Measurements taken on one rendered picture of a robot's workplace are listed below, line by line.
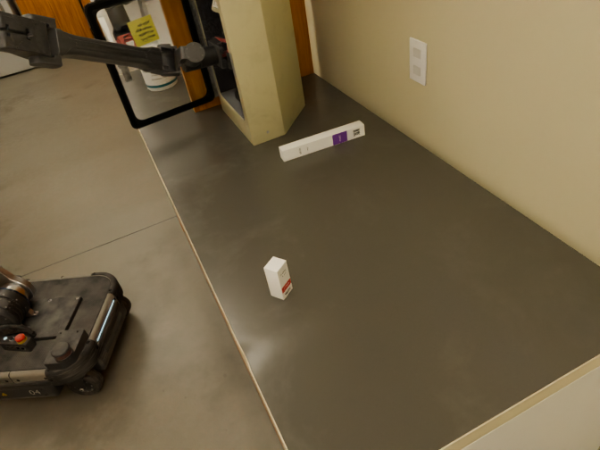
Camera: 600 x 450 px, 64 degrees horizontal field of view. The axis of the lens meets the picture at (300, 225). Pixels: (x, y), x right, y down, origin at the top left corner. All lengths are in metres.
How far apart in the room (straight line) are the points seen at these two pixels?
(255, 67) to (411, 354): 0.91
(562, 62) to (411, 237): 0.45
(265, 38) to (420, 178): 0.58
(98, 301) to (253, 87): 1.25
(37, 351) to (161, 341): 0.49
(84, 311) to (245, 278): 1.29
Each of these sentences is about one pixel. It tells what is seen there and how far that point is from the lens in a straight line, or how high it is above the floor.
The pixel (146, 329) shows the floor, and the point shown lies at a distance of 2.40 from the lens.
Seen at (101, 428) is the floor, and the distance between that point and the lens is 2.19.
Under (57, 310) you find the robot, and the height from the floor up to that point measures 0.26.
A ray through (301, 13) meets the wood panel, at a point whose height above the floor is 1.17.
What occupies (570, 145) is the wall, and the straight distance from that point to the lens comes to 1.09.
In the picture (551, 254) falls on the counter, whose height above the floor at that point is 0.94.
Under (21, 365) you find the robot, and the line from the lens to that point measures 2.24.
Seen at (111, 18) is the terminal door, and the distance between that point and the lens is 1.63.
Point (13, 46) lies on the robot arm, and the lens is 1.26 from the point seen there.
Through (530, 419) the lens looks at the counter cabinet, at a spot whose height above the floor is 0.85.
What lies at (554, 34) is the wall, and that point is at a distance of 1.06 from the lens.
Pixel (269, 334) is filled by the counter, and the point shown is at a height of 0.94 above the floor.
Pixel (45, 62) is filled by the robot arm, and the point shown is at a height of 1.36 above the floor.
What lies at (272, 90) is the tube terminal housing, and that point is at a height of 1.09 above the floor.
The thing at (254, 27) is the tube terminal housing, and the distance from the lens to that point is 1.42.
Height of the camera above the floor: 1.69
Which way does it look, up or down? 40 degrees down
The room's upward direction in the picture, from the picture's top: 11 degrees counter-clockwise
